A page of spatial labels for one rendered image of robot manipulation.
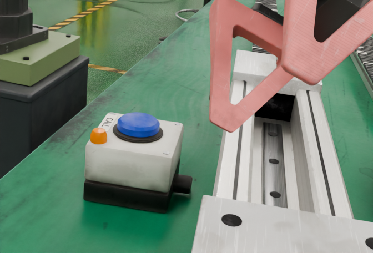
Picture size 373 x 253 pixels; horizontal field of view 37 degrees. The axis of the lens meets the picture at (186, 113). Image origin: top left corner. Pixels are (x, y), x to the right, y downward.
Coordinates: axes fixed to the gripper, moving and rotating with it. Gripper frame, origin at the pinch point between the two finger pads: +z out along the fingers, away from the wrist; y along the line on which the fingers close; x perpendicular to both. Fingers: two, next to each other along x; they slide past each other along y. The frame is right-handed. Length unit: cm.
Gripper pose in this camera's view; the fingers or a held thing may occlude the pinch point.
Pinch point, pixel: (259, 91)
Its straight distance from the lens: 25.6
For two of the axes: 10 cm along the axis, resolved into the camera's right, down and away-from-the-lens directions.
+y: 2.4, -2.2, -9.5
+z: -4.3, 8.5, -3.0
